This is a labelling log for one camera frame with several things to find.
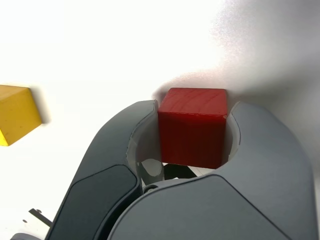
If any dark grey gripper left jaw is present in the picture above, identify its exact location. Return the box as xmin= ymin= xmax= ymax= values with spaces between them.
xmin=46 ymin=99 xmax=166 ymax=240

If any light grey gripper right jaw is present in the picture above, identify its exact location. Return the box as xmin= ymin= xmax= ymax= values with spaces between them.
xmin=107 ymin=101 xmax=315 ymax=240

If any yellow cube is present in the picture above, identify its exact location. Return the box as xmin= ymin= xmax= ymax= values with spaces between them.
xmin=0 ymin=84 xmax=43 ymax=147

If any red cube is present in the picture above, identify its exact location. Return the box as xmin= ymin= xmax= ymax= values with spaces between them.
xmin=157 ymin=87 xmax=229 ymax=171

